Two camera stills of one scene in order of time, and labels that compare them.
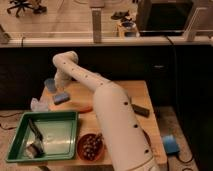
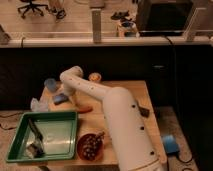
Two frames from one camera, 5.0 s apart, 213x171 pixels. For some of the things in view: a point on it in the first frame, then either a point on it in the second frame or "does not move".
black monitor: x=163 y=18 does not move
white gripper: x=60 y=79 -> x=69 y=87
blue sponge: x=60 y=98 does not move
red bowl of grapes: x=90 y=146 does not move
